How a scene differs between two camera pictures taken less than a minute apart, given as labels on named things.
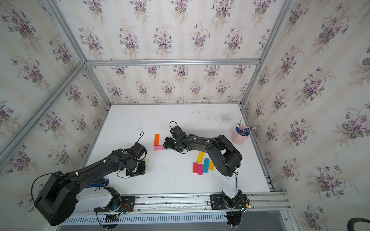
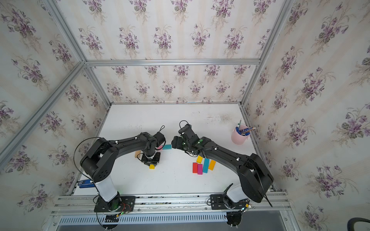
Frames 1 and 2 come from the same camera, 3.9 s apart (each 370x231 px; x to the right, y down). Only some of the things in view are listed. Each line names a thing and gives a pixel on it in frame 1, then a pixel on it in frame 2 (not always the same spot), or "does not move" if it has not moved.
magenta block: [200, 169] does not move
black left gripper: [141, 172] to [145, 160]
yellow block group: [200, 157] does not move
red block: [194, 168] does not move
